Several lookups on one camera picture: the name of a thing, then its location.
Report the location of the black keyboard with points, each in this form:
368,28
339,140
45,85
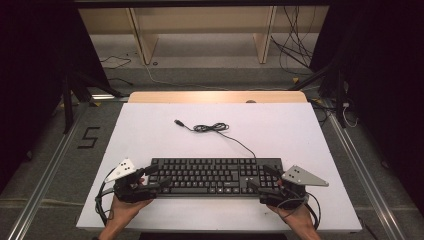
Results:
206,176

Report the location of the person's left hand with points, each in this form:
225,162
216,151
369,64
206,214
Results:
128,211

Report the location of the long metal floor rail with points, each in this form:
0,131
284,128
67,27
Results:
366,180
43,186

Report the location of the yellow tape piece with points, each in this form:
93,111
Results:
295,80
95,104

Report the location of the white board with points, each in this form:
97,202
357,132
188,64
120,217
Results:
273,133

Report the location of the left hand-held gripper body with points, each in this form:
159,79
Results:
128,191

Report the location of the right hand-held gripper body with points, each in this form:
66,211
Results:
286,196

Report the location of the black metal stand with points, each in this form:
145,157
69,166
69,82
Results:
68,106
339,96

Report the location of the short metal rail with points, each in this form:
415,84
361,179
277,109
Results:
106,97

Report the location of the person's right hand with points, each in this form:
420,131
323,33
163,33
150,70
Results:
296,216

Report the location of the dark round table grommet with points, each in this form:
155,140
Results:
250,101

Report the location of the dark curtain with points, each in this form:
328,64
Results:
30,66
386,83

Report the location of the wooden shelf unit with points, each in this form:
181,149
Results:
203,20

